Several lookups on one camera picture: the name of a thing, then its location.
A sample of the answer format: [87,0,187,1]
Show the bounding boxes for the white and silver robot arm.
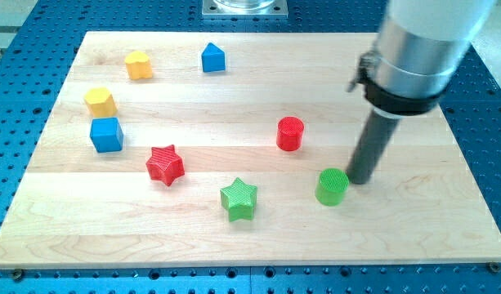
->
[349,0,496,120]

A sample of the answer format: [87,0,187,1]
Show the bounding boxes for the blue triangle block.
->
[201,42,226,73]

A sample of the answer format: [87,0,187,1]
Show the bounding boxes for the red cylinder block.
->
[276,116,304,152]

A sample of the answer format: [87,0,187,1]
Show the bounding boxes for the green star block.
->
[220,177,257,221]

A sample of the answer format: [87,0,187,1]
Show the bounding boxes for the wooden board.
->
[0,32,501,270]

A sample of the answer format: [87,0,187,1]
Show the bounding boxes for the red star block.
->
[145,145,185,186]

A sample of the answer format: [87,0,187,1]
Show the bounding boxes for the green cylinder block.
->
[315,168,349,206]

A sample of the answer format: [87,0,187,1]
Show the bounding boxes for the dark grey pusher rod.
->
[346,109,400,185]

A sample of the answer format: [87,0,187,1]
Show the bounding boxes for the yellow heart block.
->
[124,51,153,80]

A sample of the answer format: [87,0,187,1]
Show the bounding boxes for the blue cube block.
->
[90,117,123,153]

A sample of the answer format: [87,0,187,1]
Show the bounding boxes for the yellow hexagon block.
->
[84,87,118,118]

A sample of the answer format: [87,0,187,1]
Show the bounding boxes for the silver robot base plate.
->
[201,0,289,19]

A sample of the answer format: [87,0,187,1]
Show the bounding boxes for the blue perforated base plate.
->
[0,1,501,293]

